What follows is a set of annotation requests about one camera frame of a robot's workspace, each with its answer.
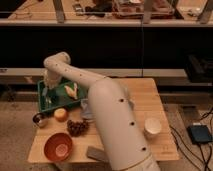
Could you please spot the cluttered box on shelf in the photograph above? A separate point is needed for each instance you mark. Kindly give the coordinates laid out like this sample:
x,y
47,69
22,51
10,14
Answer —
x,y
135,8

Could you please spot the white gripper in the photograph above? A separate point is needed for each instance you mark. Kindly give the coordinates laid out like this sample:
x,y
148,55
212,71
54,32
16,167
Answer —
x,y
51,80

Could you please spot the long wooden shelf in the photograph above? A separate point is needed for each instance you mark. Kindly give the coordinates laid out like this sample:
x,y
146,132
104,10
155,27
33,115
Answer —
x,y
107,13

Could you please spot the orange bowl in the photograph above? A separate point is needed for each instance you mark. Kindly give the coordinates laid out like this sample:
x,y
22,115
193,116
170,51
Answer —
x,y
58,147

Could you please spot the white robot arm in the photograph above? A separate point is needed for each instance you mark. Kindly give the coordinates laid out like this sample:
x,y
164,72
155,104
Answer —
x,y
122,139

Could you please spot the wooden board table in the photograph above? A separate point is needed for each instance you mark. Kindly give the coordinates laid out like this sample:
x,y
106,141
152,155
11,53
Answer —
x,y
147,104

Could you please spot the yellow apple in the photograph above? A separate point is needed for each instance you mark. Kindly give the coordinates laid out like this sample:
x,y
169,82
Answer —
x,y
61,114

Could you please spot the dark grape bunch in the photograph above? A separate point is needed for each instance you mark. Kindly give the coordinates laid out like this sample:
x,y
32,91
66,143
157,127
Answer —
x,y
78,128

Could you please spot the yellow banana pieces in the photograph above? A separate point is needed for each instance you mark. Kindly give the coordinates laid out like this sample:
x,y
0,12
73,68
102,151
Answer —
x,y
72,92

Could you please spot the black foot pedal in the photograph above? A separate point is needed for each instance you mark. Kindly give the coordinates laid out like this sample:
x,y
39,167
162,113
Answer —
x,y
199,134

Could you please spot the green plastic tray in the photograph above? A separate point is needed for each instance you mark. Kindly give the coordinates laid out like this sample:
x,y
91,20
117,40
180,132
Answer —
x,y
59,98

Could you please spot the grey folded cloth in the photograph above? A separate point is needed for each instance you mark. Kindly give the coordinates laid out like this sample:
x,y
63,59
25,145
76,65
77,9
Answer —
x,y
86,112

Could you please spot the white paper cup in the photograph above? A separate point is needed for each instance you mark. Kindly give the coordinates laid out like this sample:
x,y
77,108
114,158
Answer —
x,y
152,127

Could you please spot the grey sponge block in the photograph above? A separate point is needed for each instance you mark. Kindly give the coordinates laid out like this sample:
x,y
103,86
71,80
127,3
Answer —
x,y
96,154

